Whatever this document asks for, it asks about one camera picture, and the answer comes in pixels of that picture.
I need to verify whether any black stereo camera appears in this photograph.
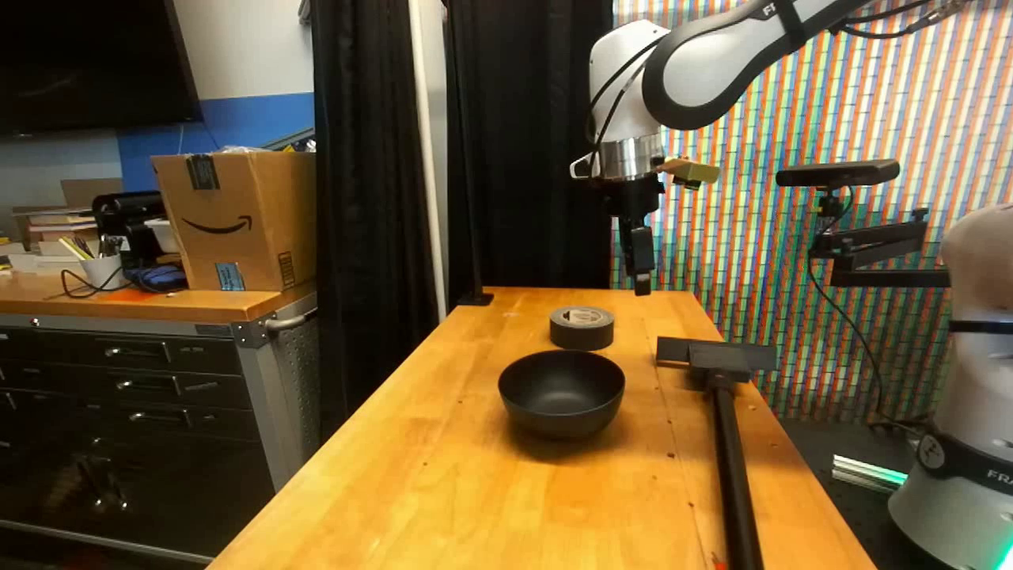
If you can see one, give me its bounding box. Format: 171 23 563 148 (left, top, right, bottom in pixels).
774 160 898 187

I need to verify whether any grey tape roll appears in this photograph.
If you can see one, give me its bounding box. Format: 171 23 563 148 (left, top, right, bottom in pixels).
550 306 613 352

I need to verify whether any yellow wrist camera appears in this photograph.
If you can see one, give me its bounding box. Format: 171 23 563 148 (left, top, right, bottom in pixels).
657 160 719 187

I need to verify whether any black curtain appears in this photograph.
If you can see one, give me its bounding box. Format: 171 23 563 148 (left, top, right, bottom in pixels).
306 0 612 432

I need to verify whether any black monitor screen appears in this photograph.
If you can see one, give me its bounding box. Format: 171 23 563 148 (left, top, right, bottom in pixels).
0 0 202 136

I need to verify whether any black bowl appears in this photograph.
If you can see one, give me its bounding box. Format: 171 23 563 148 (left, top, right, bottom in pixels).
498 352 628 440

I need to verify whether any black device on workbench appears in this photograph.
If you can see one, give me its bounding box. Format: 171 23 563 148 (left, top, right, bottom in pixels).
91 189 186 293

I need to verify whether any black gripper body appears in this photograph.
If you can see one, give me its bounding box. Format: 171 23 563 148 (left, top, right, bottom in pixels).
609 176 661 278

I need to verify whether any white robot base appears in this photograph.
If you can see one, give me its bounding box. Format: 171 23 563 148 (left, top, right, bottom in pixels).
885 204 1013 570

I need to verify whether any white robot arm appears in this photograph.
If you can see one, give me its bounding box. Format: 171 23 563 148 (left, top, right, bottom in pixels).
570 0 866 295

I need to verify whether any grey metal cabinet workbench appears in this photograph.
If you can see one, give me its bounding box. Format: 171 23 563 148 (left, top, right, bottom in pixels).
0 282 317 563

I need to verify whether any cardboard amazon box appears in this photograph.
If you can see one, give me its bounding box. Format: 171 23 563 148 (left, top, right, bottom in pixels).
151 154 317 293

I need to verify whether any black camera stand pole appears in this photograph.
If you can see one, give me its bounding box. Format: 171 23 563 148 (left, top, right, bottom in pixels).
655 335 774 570

